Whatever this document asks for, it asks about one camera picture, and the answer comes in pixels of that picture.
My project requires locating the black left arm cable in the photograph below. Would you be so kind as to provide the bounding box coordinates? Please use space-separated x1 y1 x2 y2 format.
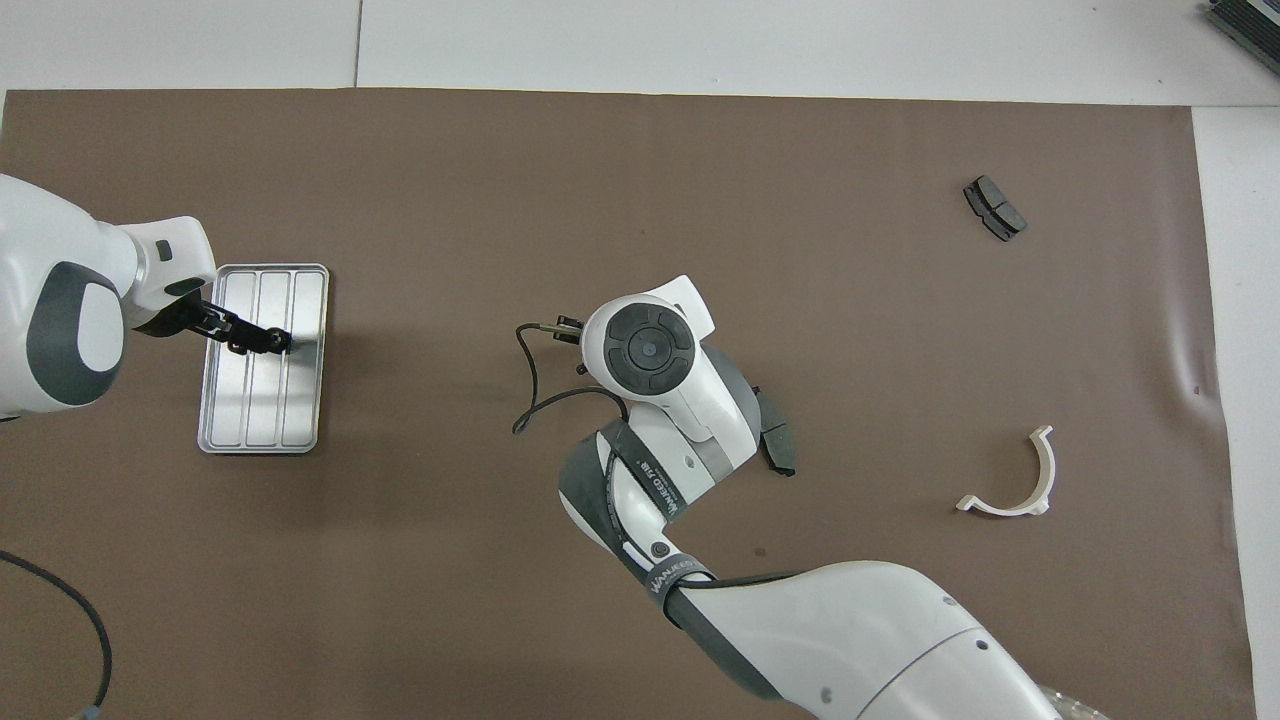
0 549 114 720

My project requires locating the silver metal tray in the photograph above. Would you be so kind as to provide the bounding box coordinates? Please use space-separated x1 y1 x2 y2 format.
198 263 330 455

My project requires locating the thick grey brake pad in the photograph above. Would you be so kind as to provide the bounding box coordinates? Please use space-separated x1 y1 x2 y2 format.
963 175 1028 243

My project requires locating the brown table mat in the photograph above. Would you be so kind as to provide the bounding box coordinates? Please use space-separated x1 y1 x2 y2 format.
0 88 1259 720

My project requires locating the white curved plastic bracket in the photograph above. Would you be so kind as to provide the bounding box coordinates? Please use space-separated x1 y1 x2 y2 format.
955 425 1057 518

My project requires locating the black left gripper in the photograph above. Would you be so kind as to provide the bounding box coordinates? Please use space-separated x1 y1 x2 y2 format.
127 286 274 353

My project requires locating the grey ribbed device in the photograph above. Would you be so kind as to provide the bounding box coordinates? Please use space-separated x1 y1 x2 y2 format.
1205 0 1280 64

